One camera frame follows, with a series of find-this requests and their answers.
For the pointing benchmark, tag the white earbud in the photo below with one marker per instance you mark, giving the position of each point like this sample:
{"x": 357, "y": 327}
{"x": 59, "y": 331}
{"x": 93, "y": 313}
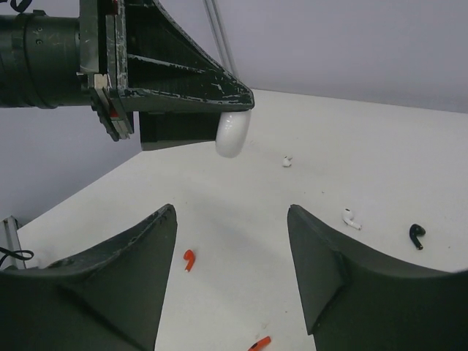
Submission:
{"x": 287, "y": 162}
{"x": 348, "y": 218}

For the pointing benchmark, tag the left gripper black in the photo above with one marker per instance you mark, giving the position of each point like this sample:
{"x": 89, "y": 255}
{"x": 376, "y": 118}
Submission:
{"x": 167, "y": 71}

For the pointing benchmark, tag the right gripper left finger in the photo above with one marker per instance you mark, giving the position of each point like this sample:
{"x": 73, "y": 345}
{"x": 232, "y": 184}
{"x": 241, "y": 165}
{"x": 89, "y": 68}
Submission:
{"x": 108, "y": 297}

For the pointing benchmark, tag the white charging case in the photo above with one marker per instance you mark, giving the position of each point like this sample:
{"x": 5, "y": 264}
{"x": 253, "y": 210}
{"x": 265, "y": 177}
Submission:
{"x": 231, "y": 133}

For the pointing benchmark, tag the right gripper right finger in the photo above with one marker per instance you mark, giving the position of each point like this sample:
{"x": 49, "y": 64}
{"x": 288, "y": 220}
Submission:
{"x": 354, "y": 297}

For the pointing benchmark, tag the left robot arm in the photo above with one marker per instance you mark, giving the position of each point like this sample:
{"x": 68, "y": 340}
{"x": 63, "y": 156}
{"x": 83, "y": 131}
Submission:
{"x": 40, "y": 60}

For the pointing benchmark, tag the left aluminium frame post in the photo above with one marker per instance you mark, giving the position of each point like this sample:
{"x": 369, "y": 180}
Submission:
{"x": 220, "y": 35}

